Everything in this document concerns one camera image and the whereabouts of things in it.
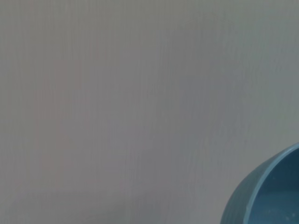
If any blue bowl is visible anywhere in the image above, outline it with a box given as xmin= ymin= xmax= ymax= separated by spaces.
xmin=220 ymin=142 xmax=299 ymax=224

